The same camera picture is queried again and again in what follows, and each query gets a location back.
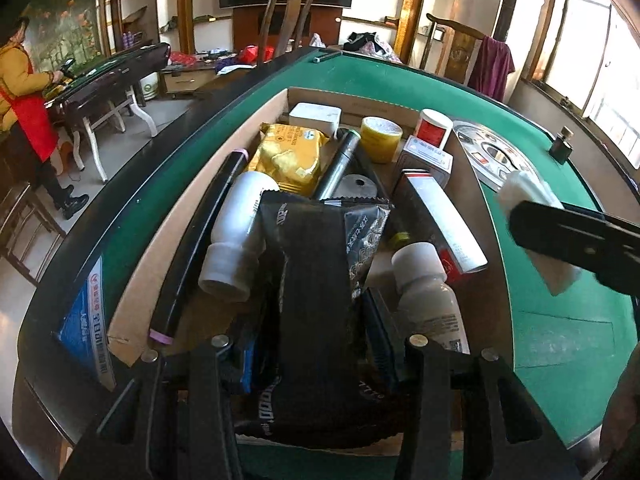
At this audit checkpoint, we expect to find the white bucket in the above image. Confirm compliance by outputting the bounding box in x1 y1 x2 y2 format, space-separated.
136 72 161 101

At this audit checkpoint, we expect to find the small white labelled bottle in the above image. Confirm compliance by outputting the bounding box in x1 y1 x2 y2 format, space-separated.
391 242 471 356

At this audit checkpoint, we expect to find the landscape wall mural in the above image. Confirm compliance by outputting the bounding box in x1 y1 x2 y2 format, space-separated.
22 0 103 68

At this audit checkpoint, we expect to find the cardboard box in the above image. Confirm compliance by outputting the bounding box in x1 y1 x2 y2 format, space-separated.
107 86 516 448

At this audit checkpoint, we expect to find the white standing air conditioner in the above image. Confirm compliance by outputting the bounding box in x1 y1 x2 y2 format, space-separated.
492 0 546 103

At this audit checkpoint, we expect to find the black pouch with white print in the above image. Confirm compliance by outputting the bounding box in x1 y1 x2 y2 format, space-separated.
235 191 401 451

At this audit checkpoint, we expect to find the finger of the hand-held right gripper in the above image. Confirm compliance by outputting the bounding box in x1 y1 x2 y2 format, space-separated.
507 200 640 296

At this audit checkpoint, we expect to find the white square tin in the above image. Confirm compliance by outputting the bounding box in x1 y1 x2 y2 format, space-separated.
289 102 343 141

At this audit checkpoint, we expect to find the blue packet on table edge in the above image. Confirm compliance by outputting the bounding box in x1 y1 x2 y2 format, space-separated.
54 255 118 393

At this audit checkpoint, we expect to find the dark cylinder bottle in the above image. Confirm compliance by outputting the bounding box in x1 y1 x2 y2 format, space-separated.
310 129 362 201

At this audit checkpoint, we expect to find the black pen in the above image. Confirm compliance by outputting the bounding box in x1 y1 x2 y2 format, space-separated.
320 198 391 207

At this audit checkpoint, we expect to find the pile of clothes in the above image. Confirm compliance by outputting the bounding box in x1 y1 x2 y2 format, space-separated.
342 31 403 63

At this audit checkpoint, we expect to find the black marker with pink caps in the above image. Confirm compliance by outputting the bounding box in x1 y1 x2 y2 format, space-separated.
149 149 249 346

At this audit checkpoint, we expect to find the yellow jar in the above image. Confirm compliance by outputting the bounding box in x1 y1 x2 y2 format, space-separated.
360 116 404 165

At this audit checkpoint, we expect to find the black bottle with wooden knob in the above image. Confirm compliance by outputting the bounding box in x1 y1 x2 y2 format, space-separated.
548 126 576 165

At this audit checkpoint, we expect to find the window with metal frame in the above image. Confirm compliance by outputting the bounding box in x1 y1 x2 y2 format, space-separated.
520 0 640 171

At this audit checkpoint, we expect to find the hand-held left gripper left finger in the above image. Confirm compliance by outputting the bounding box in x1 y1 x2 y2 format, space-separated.
60 305 271 480

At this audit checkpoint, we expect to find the long printed carton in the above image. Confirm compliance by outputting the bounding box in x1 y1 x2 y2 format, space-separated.
392 170 488 274

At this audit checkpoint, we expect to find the silver foil packet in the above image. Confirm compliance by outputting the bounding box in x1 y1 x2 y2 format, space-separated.
332 174 378 202

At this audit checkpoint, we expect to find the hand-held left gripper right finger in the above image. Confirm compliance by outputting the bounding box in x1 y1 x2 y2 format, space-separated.
360 285 583 480

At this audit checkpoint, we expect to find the dark wooden chair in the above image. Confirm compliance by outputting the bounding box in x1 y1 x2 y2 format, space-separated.
0 180 68 288

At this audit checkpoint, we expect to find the printed tissue pack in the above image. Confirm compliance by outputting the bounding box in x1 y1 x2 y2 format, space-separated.
496 170 583 296

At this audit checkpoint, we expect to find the maroon cloth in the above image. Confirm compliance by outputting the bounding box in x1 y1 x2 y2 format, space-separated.
467 36 516 102

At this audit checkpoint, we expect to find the red white cup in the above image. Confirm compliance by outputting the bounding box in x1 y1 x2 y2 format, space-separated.
416 108 454 150

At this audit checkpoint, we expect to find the yellow cracker packet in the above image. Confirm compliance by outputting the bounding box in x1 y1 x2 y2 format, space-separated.
243 122 333 196

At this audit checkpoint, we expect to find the round silver table console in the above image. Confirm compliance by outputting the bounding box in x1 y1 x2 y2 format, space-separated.
450 119 543 193

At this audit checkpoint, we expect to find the wooden armchair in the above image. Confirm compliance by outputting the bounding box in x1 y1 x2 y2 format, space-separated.
192 0 321 101
425 12 516 103

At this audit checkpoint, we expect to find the large white plastic bottle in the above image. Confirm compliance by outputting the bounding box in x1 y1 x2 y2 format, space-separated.
198 171 281 303

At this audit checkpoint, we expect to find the folding mahjong table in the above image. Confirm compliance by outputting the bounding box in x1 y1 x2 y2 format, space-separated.
45 42 171 183

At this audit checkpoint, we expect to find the person's right forearm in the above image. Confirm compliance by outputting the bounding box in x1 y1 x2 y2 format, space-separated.
597 372 640 468

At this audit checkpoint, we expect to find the black patterned foil packet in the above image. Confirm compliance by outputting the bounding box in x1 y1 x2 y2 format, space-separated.
345 200 393 301

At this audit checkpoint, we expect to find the low wooden table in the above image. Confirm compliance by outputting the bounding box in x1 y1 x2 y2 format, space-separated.
160 47 281 96

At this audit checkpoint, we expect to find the white medicine box red border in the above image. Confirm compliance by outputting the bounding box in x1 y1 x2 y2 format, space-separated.
397 135 454 188

